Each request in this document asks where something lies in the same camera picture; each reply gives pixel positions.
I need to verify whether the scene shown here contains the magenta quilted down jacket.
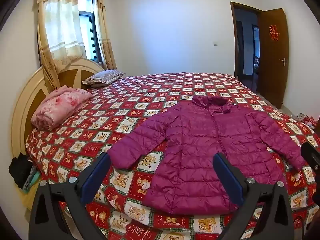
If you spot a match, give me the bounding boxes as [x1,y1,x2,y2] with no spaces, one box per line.
[108,96,304,215]

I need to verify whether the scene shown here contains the dark clothes pile by bed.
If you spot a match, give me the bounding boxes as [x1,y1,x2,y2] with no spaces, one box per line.
[9,153,41,193]

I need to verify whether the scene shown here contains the brown wooden door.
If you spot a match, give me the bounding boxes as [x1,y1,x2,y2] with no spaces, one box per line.
[257,8,289,109]

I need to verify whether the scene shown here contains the pink floral folded blanket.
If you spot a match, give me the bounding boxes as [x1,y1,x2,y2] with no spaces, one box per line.
[30,85,93,129]

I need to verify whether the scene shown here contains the red double happiness decoration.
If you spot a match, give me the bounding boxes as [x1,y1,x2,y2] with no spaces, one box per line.
[269,24,280,41]

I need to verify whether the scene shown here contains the red patchwork bear bedspread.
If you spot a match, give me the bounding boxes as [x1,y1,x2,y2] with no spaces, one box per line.
[26,73,319,239]

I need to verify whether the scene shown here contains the striped plaid pillow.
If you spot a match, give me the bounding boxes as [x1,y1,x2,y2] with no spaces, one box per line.
[81,69,125,88]

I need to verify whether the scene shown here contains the beige right curtain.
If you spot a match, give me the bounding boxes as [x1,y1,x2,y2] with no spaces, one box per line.
[93,0,117,70]

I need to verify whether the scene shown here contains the beige curtain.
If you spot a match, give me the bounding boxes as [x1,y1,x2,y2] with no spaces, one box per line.
[37,0,86,92]
[93,0,117,70]

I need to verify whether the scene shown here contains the beige left curtain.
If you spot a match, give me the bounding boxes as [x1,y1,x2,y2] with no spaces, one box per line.
[37,0,86,92]

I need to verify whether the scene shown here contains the window with dark frame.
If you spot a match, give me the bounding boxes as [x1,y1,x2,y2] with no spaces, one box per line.
[78,0,102,63]

